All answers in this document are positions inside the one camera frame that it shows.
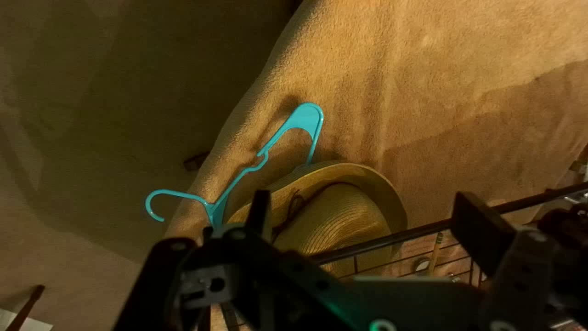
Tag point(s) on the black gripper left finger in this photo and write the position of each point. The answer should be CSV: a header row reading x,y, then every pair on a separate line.
x,y
245,281

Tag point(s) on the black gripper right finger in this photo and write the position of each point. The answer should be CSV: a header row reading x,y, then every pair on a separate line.
x,y
515,268

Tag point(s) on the black metal shelf rack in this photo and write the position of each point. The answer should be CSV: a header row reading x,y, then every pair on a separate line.
x,y
429,226

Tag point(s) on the blue plastic hanger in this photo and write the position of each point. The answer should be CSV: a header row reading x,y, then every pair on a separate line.
x,y
214,211

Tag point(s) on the tan tablecloth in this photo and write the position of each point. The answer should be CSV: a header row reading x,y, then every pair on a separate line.
x,y
429,92

